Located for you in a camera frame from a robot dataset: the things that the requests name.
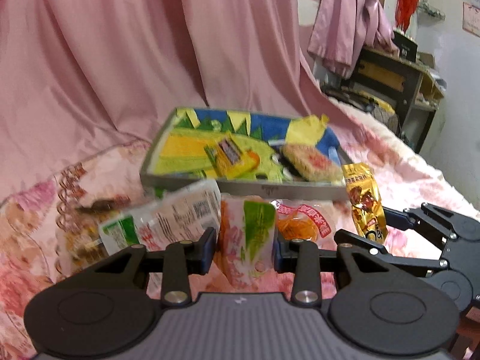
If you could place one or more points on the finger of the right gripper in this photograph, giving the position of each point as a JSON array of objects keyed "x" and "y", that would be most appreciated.
[
  {"x": 414, "y": 266},
  {"x": 398, "y": 219}
]

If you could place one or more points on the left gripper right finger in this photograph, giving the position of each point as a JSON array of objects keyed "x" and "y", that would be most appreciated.
[{"x": 306, "y": 261}]

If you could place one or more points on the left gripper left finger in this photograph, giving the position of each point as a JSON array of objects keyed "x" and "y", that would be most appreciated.
[{"x": 177, "y": 262}]

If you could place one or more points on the gold candy packet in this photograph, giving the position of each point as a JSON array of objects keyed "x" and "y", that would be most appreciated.
[{"x": 367, "y": 209}]

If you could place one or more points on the white green snack pouch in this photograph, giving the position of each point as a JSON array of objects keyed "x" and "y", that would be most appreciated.
[{"x": 181, "y": 215}]

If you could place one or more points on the orange green white packet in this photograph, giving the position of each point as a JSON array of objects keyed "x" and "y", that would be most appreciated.
[{"x": 245, "y": 240}]

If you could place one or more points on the rice cracker clear packet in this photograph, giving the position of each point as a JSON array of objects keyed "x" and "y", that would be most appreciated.
[{"x": 311, "y": 164}]

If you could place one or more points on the mixed nuts clear bag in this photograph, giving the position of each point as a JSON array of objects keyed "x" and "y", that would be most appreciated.
[{"x": 78, "y": 242}]

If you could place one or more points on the yellow cracker packet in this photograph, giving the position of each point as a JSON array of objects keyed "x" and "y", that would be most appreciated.
[{"x": 228, "y": 159}]

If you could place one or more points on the orange tangerine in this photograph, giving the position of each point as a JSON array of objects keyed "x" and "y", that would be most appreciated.
[{"x": 254, "y": 157}]

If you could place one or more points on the dark blue stick packet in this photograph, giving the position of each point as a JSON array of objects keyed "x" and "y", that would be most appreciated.
[{"x": 287, "y": 169}]

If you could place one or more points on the floral bed cover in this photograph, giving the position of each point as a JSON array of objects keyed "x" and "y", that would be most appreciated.
[{"x": 28, "y": 228}]

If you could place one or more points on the orange jelly packet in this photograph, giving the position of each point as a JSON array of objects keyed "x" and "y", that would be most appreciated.
[{"x": 307, "y": 220}]

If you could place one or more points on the grey tray with dinosaur drawing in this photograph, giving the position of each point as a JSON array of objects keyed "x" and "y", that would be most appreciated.
[{"x": 177, "y": 157}]

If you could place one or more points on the black bag by bed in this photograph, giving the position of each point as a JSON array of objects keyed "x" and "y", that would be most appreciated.
[{"x": 381, "y": 111}]

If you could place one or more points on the dark wooden desk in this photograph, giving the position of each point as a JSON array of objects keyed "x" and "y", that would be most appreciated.
[{"x": 410, "y": 88}]

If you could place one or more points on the black box on desk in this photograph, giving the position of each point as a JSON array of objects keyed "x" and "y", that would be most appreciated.
[{"x": 407, "y": 46}]

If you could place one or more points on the hanging pink curtain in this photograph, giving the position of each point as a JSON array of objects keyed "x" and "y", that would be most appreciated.
[{"x": 343, "y": 28}]

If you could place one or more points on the pink satin sheet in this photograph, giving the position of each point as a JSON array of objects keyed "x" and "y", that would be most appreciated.
[{"x": 80, "y": 76}]

